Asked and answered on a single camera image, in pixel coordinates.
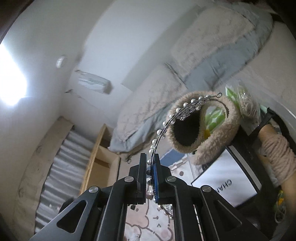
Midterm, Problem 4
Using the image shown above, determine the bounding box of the hand in beige sleeve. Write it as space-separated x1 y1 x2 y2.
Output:
257 124 296 186

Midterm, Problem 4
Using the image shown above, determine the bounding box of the cartoon bear blue blanket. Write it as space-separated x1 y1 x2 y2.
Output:
123 149 194 240

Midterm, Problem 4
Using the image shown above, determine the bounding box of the wooden bedside shelf unit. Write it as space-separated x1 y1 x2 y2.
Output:
79 124 120 195

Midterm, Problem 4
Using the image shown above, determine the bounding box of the grey window curtain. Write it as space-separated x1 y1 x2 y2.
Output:
35 130 94 233

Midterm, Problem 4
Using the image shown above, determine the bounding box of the white paper shopping bag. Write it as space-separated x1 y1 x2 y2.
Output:
191 146 262 207

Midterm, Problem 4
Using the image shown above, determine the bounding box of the green white packet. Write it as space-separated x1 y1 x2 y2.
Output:
204 85 240 140

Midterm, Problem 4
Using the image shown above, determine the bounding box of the beige quilted pillow left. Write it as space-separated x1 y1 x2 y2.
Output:
116 63 187 142

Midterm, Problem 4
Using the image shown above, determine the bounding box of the beige quilted pillow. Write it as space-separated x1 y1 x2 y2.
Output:
171 6 254 78
116 63 187 142

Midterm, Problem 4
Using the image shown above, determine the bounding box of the round ceiling light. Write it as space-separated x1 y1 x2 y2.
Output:
56 55 67 69

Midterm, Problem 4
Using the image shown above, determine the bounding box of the beige quilted pillow right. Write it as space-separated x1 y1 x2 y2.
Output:
171 6 254 78

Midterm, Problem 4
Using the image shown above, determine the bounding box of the white wall air conditioner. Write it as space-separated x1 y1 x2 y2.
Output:
75 70 112 94

